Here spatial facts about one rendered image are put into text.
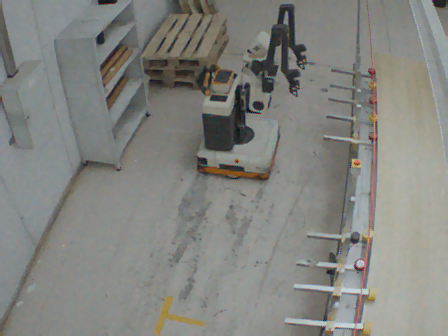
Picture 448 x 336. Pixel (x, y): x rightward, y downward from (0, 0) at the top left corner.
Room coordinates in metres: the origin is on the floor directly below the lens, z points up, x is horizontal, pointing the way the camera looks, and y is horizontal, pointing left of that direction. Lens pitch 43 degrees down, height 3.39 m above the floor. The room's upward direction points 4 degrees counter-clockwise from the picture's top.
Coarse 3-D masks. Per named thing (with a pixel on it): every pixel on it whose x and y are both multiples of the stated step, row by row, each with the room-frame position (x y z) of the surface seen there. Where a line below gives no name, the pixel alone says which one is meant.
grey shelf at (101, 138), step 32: (96, 0) 4.58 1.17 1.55; (128, 0) 4.41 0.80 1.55; (64, 32) 3.90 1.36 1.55; (96, 32) 3.76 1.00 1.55; (128, 32) 4.54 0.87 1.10; (64, 64) 3.77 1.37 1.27; (96, 64) 3.66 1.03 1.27; (128, 64) 4.23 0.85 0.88; (96, 96) 3.68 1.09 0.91; (128, 96) 4.18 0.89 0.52; (96, 128) 3.71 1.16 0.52; (128, 128) 4.14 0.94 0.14; (96, 160) 3.73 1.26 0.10
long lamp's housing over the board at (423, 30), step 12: (420, 12) 2.17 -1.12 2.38; (420, 24) 2.05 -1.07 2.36; (420, 36) 1.96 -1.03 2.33; (432, 48) 1.76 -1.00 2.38; (432, 60) 1.66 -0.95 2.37; (432, 72) 1.59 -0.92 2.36; (432, 84) 1.53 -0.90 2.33; (444, 96) 1.38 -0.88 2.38; (444, 108) 1.31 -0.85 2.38; (444, 120) 1.25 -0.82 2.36; (444, 132) 1.19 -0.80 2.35; (444, 144) 1.14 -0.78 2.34; (444, 156) 1.10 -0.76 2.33
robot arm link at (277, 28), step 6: (276, 24) 3.42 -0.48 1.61; (282, 24) 3.41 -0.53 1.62; (276, 30) 3.36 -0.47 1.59; (276, 36) 3.37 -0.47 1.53; (270, 42) 3.38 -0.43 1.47; (276, 42) 3.38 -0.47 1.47; (270, 48) 3.38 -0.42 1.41; (270, 54) 3.38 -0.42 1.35; (270, 60) 3.37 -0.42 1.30; (264, 66) 3.37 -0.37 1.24; (270, 66) 3.36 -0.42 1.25
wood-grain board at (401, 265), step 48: (384, 96) 3.40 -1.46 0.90; (432, 96) 3.40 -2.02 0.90; (384, 144) 2.76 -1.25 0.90; (432, 144) 2.72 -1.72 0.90; (384, 192) 2.26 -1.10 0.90; (432, 192) 2.20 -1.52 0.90; (384, 240) 1.84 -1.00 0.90; (432, 240) 1.76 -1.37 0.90; (384, 288) 1.46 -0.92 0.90; (432, 288) 1.38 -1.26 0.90
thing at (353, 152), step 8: (352, 80) 3.95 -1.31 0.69; (352, 96) 3.68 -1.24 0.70; (352, 112) 3.43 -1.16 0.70; (352, 128) 3.21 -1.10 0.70; (352, 152) 2.91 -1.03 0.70; (344, 200) 2.42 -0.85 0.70; (344, 208) 2.33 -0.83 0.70; (344, 224) 2.19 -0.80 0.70; (328, 296) 1.60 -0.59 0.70; (328, 304) 1.54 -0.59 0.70; (328, 312) 1.47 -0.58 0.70
